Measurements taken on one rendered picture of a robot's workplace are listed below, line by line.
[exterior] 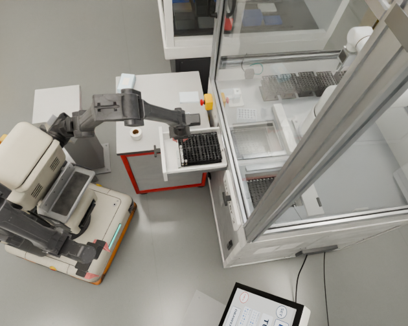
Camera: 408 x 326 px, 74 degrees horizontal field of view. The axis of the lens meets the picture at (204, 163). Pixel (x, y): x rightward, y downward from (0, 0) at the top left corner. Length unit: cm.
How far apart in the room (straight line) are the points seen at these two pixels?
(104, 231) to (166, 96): 101
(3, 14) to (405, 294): 495
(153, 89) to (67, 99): 56
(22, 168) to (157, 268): 139
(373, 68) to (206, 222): 194
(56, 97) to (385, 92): 188
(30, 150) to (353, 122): 96
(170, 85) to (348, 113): 157
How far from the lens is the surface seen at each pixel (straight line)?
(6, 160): 107
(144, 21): 386
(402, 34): 43
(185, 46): 203
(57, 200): 133
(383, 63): 45
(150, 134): 172
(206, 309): 214
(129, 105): 85
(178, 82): 198
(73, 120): 121
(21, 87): 341
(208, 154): 147
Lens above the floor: 217
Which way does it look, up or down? 61 degrees down
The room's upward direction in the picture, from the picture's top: 7 degrees clockwise
